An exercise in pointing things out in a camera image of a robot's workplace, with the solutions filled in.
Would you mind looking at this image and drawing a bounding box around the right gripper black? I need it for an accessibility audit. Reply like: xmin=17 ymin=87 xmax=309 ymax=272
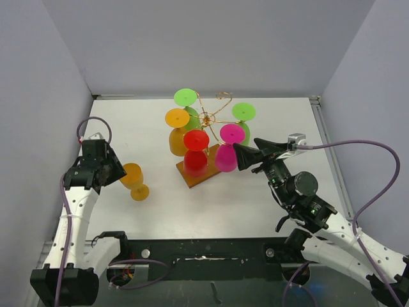
xmin=233 ymin=138 xmax=293 ymax=205

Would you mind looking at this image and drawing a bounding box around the magenta wine glass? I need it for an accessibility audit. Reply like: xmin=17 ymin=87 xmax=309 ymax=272
xmin=215 ymin=123 xmax=246 ymax=172

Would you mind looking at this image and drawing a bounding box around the orange wine glass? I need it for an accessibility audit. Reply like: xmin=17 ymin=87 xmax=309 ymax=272
xmin=165 ymin=108 xmax=190 ymax=157
xmin=120 ymin=163 xmax=150 ymax=201

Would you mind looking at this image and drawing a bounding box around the green wine glass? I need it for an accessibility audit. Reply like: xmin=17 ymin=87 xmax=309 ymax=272
xmin=174 ymin=88 xmax=200 ymax=131
xmin=232 ymin=102 xmax=256 ymax=146

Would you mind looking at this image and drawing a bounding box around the red wine glass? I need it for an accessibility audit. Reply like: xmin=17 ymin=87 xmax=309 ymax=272
xmin=183 ymin=129 xmax=210 ymax=177

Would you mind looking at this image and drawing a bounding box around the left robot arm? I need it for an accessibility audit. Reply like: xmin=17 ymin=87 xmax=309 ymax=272
xmin=30 ymin=139 xmax=130 ymax=306

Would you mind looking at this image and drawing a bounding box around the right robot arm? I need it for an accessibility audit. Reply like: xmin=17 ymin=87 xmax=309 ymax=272
xmin=233 ymin=134 xmax=408 ymax=306

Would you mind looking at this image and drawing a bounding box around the wooden rack base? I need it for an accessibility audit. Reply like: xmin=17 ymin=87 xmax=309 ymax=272
xmin=176 ymin=145 xmax=220 ymax=188

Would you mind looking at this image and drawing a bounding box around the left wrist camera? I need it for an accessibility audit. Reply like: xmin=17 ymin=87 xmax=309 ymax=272
xmin=79 ymin=132 xmax=104 ymax=143

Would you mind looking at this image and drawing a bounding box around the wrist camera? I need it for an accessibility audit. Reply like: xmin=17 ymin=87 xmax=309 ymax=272
xmin=277 ymin=133 xmax=307 ymax=160
xmin=79 ymin=132 xmax=104 ymax=143

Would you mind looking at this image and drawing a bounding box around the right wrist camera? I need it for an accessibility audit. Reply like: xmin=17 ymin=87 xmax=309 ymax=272
xmin=277 ymin=133 xmax=307 ymax=160

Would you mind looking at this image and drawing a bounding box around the gold wire glass rack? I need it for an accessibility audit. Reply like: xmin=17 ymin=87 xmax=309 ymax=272
xmin=190 ymin=90 xmax=237 ymax=145

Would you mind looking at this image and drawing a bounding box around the black base frame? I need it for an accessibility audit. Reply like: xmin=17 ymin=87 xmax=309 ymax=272
xmin=107 ymin=237 xmax=305 ymax=285

